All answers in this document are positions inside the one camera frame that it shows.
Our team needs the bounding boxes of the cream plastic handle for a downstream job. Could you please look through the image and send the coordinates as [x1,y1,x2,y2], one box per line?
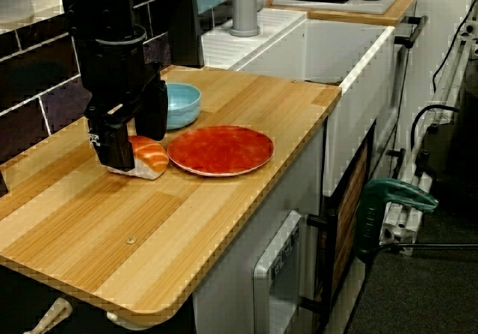
[22,297,72,334]

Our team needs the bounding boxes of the thick black cable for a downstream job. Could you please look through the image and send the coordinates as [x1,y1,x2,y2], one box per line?
[409,104,460,155]

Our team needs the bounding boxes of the dark shelf side panel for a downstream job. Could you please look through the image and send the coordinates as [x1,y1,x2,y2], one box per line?
[167,0,205,68]

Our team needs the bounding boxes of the white plastic bracket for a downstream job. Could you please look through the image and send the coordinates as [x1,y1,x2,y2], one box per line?
[105,310,154,330]

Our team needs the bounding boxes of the white sink with drainboard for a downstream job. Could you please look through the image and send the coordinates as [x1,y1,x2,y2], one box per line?
[201,7,396,197]

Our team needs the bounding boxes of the salmon sushi toy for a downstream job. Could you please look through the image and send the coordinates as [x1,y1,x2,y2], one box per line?
[108,135,170,181]

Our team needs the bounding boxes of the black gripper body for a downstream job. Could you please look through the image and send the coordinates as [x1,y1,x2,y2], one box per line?
[69,25,168,128]

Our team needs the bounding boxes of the cream shelf board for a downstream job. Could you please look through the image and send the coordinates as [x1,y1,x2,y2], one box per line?
[0,0,179,36]

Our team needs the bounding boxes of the light blue bowl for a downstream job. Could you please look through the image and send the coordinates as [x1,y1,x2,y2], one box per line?
[164,82,202,132]

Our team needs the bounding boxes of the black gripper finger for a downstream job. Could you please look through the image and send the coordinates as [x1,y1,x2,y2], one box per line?
[87,122,137,172]
[134,81,168,142]

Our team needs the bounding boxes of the black oven handle bar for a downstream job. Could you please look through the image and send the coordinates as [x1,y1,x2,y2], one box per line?
[394,14,429,49]

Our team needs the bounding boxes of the grey toy faucet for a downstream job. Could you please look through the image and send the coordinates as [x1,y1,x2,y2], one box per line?
[229,0,266,38]

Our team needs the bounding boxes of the aluminium frame rail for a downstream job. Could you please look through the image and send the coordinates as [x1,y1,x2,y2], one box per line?
[379,31,478,256]

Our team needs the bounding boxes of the white toy kitchen cabinet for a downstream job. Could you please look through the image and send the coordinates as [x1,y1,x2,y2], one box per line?
[192,124,326,334]

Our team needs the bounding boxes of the wood slat cabinet door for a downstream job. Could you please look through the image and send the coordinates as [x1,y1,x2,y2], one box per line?
[313,123,376,324]

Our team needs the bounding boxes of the white toy dishwasher door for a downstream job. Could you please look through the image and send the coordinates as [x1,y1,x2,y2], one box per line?
[252,209,303,334]

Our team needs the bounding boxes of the red round plate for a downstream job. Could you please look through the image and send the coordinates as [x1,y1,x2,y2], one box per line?
[166,125,275,178]

